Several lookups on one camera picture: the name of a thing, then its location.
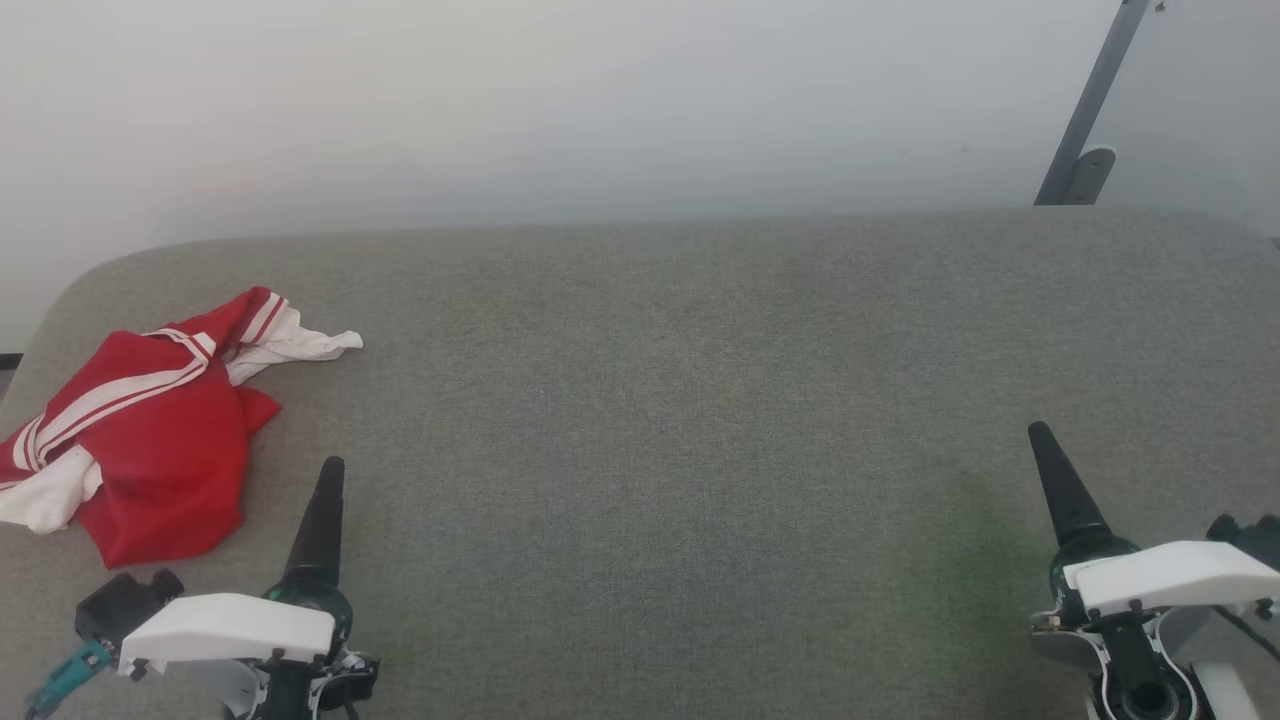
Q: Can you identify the grey fabric sofa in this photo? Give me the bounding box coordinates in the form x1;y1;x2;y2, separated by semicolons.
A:
0;205;1280;720

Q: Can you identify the grey metal pole bracket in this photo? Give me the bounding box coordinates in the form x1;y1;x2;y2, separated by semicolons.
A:
1062;147;1117;206

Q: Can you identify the thin black right gripper cable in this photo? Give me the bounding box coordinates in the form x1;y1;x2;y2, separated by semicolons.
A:
1215;605;1280;663

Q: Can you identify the black cable with teal connector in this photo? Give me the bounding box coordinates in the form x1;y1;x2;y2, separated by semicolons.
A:
25;640;114;719

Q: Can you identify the grey metal pole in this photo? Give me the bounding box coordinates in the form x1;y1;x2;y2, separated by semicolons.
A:
1033;0;1151;206

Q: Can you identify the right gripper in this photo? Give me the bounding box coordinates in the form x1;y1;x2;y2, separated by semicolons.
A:
1028;421;1280;720

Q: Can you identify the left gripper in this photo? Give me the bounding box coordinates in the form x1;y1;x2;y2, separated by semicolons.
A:
118;457;380;720

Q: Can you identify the red and white basketball jersey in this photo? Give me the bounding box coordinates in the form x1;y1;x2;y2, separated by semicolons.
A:
0;286;364;570

